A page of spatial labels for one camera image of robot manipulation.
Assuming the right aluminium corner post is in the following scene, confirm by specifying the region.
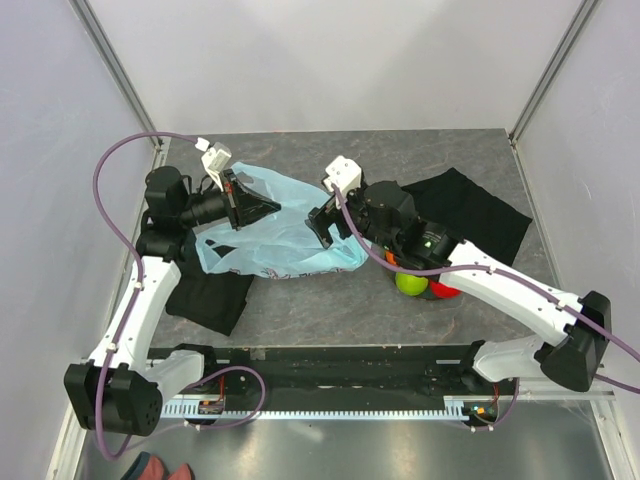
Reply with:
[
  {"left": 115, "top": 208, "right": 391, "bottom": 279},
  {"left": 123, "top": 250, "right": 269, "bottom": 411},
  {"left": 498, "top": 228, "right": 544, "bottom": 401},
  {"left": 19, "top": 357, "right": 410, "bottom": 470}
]
[{"left": 508, "top": 0, "right": 601, "bottom": 148}]

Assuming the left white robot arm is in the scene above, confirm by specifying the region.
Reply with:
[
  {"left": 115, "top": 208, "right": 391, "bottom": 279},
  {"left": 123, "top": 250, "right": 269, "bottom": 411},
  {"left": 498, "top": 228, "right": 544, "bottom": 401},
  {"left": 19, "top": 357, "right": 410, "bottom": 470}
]
[{"left": 64, "top": 166, "right": 281, "bottom": 436}]

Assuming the black cloth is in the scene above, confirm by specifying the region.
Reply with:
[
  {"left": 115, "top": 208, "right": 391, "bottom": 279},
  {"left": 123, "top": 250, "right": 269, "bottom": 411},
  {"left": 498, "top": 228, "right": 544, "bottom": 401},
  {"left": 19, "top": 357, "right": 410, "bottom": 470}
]
[
  {"left": 403, "top": 168, "right": 532, "bottom": 266},
  {"left": 165, "top": 253, "right": 255, "bottom": 337}
]

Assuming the orange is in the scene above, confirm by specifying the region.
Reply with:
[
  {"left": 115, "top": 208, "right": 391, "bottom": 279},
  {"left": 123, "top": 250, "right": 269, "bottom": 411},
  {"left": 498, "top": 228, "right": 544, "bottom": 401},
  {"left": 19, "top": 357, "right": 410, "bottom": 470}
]
[{"left": 385, "top": 252, "right": 399, "bottom": 267}]

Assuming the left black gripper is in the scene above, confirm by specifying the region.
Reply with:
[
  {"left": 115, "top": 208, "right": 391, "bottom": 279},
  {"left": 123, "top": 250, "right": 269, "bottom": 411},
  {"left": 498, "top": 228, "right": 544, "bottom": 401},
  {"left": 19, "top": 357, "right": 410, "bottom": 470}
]
[{"left": 178, "top": 169, "right": 280, "bottom": 231}]

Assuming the red apple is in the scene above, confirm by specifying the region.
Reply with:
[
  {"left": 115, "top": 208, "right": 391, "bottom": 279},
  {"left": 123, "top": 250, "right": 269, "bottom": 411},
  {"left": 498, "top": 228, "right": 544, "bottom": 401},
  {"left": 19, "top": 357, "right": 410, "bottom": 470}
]
[{"left": 429, "top": 281, "right": 461, "bottom": 299}]

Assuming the light blue plastic bag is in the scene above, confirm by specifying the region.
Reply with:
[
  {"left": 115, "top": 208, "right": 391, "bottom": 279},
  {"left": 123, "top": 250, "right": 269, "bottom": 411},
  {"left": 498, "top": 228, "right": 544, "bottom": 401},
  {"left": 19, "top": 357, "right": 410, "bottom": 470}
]
[{"left": 195, "top": 162, "right": 368, "bottom": 279}]

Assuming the left black cloth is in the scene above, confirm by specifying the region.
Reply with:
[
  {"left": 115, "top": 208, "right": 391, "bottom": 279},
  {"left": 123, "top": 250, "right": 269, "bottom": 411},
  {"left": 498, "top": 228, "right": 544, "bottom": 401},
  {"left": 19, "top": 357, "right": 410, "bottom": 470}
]
[{"left": 165, "top": 253, "right": 255, "bottom": 337}]

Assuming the aluminium corner post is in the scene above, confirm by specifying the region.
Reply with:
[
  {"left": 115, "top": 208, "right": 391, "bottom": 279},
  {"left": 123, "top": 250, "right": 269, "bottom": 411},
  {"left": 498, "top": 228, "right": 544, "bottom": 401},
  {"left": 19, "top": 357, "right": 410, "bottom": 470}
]
[
  {"left": 69, "top": 0, "right": 155, "bottom": 132},
  {"left": 508, "top": 0, "right": 601, "bottom": 148}
]

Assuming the green apple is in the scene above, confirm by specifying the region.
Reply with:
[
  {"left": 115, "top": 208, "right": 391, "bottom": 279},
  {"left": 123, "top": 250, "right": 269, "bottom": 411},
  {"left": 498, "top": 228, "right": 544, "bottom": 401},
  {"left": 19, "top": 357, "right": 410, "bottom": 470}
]
[{"left": 395, "top": 273, "right": 429, "bottom": 297}]

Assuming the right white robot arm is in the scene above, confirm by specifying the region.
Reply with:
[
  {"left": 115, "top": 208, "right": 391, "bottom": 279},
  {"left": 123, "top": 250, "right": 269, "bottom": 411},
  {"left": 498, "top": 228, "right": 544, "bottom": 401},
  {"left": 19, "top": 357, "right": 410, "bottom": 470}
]
[{"left": 306, "top": 177, "right": 611, "bottom": 394}]

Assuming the left aluminium corner post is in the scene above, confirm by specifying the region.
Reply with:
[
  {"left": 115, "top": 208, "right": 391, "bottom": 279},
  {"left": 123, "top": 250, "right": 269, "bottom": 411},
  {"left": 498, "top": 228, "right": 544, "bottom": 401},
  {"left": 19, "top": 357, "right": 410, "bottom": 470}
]
[{"left": 69, "top": 0, "right": 155, "bottom": 132}]

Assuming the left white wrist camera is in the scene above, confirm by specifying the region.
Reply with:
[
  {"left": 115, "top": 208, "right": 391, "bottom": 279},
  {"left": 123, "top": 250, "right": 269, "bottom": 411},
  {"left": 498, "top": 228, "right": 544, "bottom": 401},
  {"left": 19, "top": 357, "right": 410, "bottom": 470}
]
[{"left": 195, "top": 137, "right": 232, "bottom": 190}]

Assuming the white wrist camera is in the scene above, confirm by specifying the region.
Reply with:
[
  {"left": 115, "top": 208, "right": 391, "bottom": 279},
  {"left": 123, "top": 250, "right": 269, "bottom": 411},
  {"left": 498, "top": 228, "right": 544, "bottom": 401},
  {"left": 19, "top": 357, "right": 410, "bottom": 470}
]
[
  {"left": 195, "top": 137, "right": 232, "bottom": 190},
  {"left": 322, "top": 155, "right": 362, "bottom": 196}
]

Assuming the pink shoe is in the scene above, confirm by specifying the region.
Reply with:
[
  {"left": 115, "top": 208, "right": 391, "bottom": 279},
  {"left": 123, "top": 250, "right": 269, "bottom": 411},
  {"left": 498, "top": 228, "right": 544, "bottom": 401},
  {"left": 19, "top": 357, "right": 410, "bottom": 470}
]
[
  {"left": 121, "top": 452, "right": 169, "bottom": 480},
  {"left": 167, "top": 463, "right": 194, "bottom": 480}
]

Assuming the dark fruit plate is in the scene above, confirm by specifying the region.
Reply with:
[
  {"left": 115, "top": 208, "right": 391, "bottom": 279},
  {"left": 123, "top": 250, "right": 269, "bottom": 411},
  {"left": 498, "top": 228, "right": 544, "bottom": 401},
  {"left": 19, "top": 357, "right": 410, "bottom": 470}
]
[{"left": 393, "top": 271, "right": 447, "bottom": 301}]

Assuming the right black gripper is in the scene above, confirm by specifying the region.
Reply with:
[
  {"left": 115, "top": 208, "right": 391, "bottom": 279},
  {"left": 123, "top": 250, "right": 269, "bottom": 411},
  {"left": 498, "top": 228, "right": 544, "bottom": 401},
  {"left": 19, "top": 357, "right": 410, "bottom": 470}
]
[{"left": 306, "top": 180, "right": 398, "bottom": 253}]

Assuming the toothed cable duct rail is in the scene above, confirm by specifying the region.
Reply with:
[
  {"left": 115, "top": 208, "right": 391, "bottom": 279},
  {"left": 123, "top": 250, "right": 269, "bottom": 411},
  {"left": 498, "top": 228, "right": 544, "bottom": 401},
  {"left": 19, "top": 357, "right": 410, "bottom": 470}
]
[{"left": 161, "top": 398, "right": 489, "bottom": 421}]

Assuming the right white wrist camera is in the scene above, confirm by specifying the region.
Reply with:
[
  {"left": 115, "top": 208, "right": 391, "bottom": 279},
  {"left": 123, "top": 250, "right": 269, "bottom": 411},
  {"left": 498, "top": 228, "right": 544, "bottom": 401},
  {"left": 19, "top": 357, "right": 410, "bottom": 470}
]
[{"left": 322, "top": 155, "right": 362, "bottom": 196}]

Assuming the right black cloth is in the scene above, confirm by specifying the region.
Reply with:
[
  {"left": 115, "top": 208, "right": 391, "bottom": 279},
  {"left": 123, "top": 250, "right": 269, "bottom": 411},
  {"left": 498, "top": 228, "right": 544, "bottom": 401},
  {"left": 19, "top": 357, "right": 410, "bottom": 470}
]
[{"left": 403, "top": 168, "right": 532, "bottom": 266}]

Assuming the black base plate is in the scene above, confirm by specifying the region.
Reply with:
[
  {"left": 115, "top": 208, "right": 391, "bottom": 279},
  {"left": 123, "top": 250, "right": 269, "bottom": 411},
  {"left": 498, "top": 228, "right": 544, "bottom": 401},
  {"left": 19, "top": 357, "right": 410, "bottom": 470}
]
[{"left": 149, "top": 343, "right": 521, "bottom": 401}]

